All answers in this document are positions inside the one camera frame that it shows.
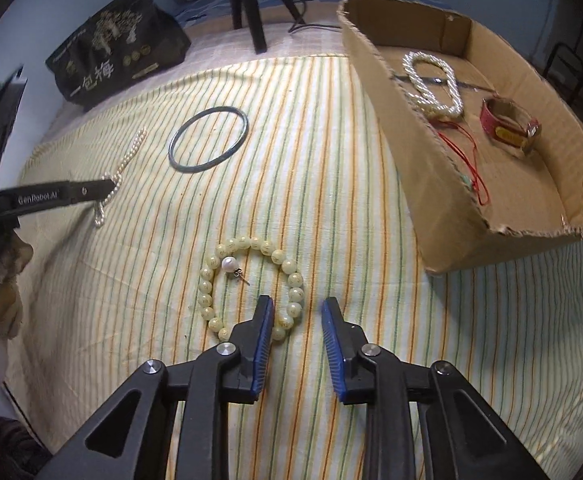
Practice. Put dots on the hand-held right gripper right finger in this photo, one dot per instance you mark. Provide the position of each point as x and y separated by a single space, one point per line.
334 350

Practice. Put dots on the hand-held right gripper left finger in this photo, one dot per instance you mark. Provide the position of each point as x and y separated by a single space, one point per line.
264 345

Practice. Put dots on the thin pearl strand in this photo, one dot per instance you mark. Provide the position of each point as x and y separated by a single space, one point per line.
131 152

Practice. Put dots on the pearl stud earring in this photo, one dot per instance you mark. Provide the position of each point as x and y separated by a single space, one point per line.
229 264

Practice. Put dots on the cardboard box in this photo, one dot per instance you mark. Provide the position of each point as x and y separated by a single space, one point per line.
516 185

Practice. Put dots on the person's left hand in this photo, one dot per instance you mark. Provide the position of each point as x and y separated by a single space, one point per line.
1 300

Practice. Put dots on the black bangle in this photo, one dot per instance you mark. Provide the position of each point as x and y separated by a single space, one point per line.
170 150

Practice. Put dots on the black snack bag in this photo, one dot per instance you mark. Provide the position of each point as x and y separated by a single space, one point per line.
121 50

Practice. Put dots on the yellow striped cloth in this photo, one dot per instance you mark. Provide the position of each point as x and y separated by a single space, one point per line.
321 185

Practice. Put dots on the black tripod legs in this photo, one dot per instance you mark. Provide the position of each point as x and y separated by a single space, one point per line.
251 10

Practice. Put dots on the black shoe rack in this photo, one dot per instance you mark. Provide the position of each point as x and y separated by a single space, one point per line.
556 52

